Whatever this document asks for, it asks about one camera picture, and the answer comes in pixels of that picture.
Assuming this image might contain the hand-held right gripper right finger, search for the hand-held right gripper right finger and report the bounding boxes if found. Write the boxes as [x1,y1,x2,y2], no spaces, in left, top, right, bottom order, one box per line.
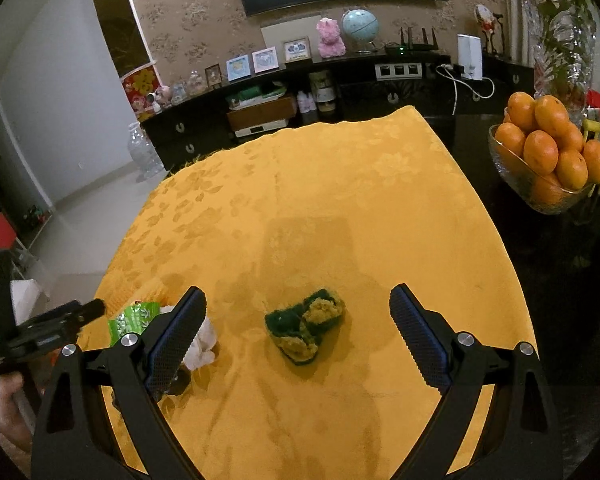
[389,283,566,480]

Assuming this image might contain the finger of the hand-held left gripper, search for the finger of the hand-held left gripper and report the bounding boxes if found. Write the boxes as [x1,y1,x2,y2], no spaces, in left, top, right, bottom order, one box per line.
[0,248,18,341]
[40,298,107,333]

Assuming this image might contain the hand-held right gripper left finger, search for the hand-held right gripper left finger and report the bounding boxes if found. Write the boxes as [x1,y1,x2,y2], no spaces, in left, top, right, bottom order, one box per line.
[31,286,208,480]

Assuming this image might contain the white wrapper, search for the white wrapper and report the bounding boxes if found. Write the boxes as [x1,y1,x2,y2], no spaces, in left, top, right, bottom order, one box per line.
[160,305,218,372]

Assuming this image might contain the green snack packet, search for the green snack packet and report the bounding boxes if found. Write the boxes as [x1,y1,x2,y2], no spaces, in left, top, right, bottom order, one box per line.
[109,301,162,348]

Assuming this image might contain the person's left hand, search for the person's left hand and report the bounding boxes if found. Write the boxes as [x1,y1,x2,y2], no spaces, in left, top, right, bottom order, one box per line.
[0,375,35,455]

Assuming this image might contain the colourful floor toys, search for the colourful floor toys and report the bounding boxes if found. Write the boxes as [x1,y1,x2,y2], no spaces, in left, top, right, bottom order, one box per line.
[21,205,51,226]

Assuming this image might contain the yellow tablecloth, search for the yellow tablecloth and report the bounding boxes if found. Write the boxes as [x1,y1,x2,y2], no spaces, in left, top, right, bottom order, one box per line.
[77,105,538,480]

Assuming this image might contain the clear water bottle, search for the clear water bottle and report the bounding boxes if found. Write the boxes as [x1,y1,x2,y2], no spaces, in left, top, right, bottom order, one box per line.
[126,121,167,182]

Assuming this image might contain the glass bowl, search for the glass bowl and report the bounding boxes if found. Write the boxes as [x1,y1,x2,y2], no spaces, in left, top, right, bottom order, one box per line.
[488,122,600,216]

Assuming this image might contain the black TV cabinet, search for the black TV cabinet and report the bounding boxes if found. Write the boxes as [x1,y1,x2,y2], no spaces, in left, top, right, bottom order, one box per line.
[140,52,536,171]

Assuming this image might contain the pile of oranges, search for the pile of oranges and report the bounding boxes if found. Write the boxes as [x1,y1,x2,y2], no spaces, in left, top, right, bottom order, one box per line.
[495,91,600,206]

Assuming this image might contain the red festive poster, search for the red festive poster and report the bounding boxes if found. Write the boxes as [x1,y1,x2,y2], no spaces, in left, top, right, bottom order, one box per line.
[121,63,160,122]

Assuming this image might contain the wooden drawer unit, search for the wooden drawer unit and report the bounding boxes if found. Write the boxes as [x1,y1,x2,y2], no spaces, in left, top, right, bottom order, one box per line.
[226,96,298,138]

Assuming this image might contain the green box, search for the green box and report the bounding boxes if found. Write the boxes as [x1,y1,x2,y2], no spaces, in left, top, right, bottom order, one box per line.
[227,82,287,110]

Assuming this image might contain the labelled jar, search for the labelled jar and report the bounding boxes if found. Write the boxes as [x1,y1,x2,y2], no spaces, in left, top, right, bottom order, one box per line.
[308,71,338,112]

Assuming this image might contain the white socket panel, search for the white socket panel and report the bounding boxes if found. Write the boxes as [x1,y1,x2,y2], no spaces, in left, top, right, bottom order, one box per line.
[375,61,423,80]

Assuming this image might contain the white box device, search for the white box device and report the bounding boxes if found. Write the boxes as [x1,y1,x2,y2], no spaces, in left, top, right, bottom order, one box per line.
[456,34,482,82]

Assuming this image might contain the black router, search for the black router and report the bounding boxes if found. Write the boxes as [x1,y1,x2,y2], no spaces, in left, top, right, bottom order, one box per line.
[384,27,441,57]

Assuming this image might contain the crystal vase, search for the crystal vase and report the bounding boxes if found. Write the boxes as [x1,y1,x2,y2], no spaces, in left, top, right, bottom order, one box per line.
[520,0,598,111]

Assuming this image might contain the pink plush toy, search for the pink plush toy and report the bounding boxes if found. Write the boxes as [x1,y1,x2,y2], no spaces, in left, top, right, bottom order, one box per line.
[316,17,347,58]

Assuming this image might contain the light blue globe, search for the light blue globe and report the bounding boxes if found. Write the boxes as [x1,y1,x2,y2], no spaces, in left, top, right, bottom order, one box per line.
[341,7,381,55]

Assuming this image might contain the red white figurine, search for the red white figurine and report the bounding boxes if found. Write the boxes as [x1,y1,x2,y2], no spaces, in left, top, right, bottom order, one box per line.
[474,4,504,53]

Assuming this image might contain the white cable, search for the white cable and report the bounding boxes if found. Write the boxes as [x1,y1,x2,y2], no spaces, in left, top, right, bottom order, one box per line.
[435,62,496,116]

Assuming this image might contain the beige wall panel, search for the beige wall panel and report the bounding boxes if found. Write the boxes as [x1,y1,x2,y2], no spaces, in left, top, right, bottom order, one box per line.
[261,14,323,56]

